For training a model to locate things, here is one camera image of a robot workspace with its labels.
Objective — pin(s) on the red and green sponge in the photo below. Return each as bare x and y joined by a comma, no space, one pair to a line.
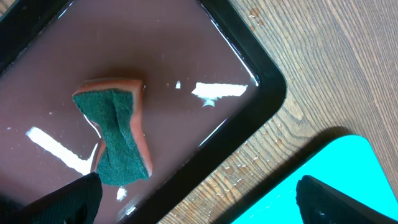
116,107

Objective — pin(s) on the teal plastic serving tray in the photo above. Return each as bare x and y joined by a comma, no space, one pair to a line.
347,164

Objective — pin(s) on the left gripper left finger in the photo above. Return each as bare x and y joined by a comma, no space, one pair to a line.
77,202

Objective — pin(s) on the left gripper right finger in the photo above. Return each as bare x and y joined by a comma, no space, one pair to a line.
320,203

